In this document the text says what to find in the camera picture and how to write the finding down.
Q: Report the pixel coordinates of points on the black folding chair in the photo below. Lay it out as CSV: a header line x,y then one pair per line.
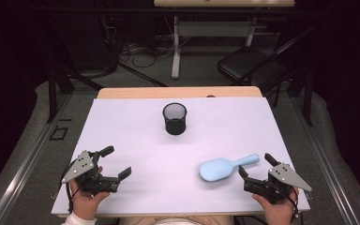
x,y
250,62

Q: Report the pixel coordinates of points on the black mesh pen cup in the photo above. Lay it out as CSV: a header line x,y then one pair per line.
x,y
175,125

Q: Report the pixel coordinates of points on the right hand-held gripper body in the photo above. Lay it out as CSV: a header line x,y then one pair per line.
x,y
286,175

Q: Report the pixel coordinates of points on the wooden table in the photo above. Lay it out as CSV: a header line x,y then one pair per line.
x,y
168,92

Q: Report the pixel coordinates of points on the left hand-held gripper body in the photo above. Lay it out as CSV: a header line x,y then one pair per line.
x,y
82,165

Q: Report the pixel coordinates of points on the light blue hairbrush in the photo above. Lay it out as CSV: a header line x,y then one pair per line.
x,y
215,168

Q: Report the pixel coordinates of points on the white-legged wooden desk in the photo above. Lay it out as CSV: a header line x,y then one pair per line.
x,y
225,3

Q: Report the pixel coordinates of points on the person's left hand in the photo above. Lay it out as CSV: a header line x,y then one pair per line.
x,y
84,204

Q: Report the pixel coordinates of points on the black metal stand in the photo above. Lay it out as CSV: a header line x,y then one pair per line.
x,y
52,97
308,100

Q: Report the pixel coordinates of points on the aluminium floor rail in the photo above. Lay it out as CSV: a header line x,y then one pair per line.
x,y
324,162
21,175

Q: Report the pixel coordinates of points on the white table cover board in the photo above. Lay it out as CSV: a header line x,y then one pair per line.
x,y
168,193

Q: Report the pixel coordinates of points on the person's beige trousers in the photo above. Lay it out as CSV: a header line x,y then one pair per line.
x,y
131,221

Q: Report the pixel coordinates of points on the person's white shirt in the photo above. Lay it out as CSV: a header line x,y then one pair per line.
x,y
175,222

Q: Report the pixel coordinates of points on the dark equipment tower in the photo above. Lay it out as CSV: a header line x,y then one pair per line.
x,y
112,43

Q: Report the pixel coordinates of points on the person's right hand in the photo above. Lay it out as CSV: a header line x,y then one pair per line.
x,y
278,214

